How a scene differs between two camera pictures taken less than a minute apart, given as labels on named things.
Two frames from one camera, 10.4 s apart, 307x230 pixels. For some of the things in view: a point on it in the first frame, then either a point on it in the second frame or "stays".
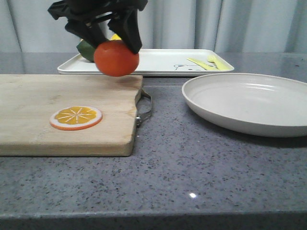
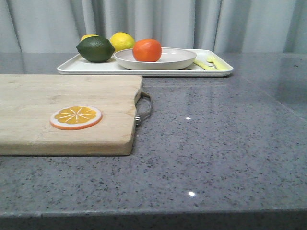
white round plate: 253,104 -> 171,58
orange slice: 75,118 stays
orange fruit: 114,58 -> 147,50
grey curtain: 244,26 stays
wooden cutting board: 27,102 stays
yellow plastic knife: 206,66 stays
